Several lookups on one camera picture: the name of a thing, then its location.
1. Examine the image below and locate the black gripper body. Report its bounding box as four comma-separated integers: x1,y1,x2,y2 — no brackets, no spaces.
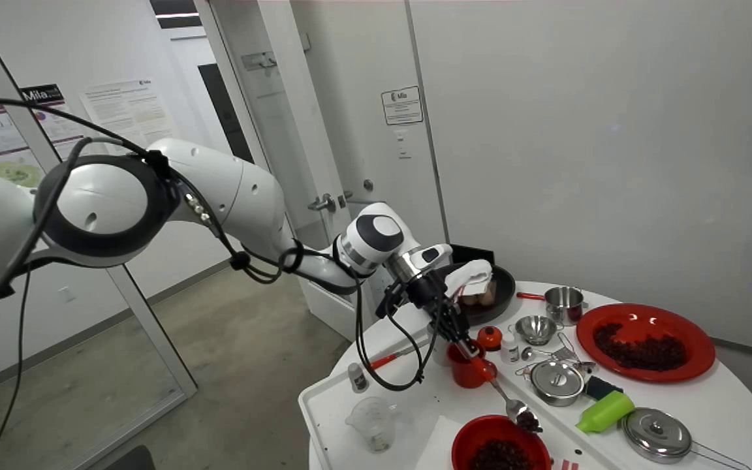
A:
402,263,464,336

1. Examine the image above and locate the metal spoon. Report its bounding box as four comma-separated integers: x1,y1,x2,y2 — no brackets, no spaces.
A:
478,350,543,434

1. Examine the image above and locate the red mug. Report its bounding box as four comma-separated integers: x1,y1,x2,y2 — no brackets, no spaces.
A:
444,339,500,392

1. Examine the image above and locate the small steel bowl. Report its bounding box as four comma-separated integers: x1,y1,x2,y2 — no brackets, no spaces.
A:
515,314,559,346

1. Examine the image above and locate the small red bowl with beans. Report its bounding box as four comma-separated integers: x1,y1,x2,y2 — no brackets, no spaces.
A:
449,413,555,470

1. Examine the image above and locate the small red round object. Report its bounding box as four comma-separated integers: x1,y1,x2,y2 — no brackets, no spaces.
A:
474,323,507,353

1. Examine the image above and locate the small white salt shaker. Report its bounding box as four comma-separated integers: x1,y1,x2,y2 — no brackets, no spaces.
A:
498,335,521,365

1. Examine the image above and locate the white towel with red stripes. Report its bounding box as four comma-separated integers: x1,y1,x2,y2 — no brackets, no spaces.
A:
440,256,496,306

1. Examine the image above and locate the red stick utensil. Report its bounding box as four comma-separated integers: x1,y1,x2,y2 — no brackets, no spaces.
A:
366,346,415,373

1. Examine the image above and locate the small steel pot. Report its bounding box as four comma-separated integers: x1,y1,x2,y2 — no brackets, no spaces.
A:
515,284,588,327

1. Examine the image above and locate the clear plastic cup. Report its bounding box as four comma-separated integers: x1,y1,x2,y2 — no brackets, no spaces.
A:
341,393,404,457

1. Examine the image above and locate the small black block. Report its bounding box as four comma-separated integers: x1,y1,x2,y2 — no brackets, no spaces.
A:
582,373,624,405

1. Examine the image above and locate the green toy vegetable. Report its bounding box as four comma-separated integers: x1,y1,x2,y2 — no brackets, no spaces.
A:
573,388,637,435

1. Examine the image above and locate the red plate with beans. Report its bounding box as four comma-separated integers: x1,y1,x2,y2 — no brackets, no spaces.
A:
573,301,718,387

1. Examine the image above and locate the silver pot lid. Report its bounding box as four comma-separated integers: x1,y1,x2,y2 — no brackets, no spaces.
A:
620,405,752,470

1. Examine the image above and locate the metal door closer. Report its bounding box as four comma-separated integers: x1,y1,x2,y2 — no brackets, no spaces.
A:
238,49,280,74

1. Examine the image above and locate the white paper notice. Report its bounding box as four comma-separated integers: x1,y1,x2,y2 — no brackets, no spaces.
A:
78,75,178,148

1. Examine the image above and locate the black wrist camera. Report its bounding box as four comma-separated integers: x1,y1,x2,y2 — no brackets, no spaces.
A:
375,282,435,322

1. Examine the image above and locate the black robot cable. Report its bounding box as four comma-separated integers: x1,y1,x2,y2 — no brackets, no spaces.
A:
0,94,449,470

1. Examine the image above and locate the metal door handle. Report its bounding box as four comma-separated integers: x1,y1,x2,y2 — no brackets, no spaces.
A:
308,191,350,216

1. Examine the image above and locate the white wall sign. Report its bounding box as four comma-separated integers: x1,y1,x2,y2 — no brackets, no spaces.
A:
381,84,424,128

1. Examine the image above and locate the colourful wall poster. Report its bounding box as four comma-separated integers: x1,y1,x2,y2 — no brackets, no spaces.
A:
0,81,72,191

